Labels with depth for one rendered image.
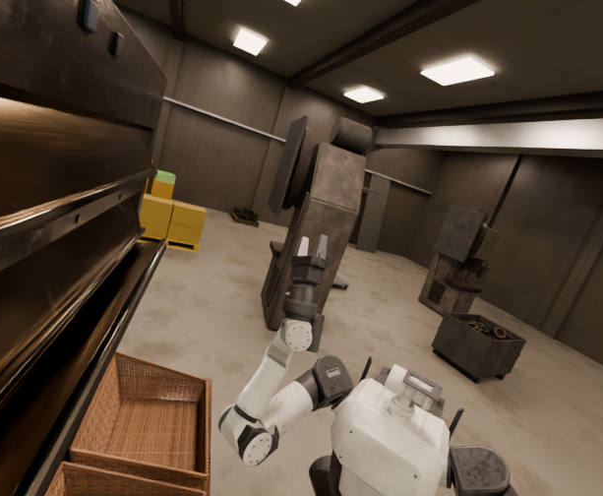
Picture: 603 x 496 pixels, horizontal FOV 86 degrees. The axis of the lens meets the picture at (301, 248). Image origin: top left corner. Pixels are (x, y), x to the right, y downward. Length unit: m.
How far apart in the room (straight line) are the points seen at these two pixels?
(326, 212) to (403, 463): 3.01
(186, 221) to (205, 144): 5.03
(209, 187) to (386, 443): 10.27
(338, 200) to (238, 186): 7.47
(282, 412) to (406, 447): 0.30
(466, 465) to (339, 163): 3.33
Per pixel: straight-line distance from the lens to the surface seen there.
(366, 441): 0.93
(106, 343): 0.82
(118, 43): 0.91
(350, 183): 3.84
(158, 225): 6.06
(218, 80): 10.90
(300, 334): 0.79
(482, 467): 0.97
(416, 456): 0.92
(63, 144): 0.77
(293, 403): 0.93
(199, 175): 10.78
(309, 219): 3.63
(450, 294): 7.53
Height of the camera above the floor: 1.90
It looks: 12 degrees down
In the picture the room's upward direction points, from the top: 18 degrees clockwise
